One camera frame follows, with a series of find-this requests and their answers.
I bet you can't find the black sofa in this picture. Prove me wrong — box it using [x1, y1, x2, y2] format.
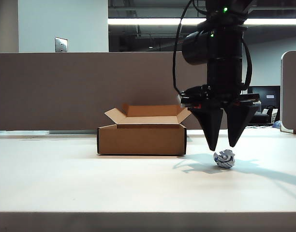
[249, 113, 270, 125]

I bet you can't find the metal wall switch plate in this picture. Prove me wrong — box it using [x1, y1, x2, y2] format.
[54, 37, 68, 53]

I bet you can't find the large black wall screen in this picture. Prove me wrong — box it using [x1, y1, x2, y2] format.
[248, 86, 281, 108]

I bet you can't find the narrow grey desk partition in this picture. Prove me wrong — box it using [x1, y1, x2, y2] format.
[280, 50, 296, 134]

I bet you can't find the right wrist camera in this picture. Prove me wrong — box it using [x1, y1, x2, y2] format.
[179, 85, 210, 108]

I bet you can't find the wide grey desk partition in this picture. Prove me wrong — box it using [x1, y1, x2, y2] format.
[0, 51, 211, 131]

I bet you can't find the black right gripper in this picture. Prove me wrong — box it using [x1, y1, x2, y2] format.
[186, 83, 260, 151]

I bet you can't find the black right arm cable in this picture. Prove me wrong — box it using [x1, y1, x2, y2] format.
[172, 0, 196, 96]

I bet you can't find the paper ball blue print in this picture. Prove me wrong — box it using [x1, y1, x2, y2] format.
[213, 149, 236, 169]

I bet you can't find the long ceiling light strip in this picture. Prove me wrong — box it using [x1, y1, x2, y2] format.
[107, 18, 296, 26]

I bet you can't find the open brown cardboard box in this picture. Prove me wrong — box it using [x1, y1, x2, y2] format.
[97, 103, 192, 156]

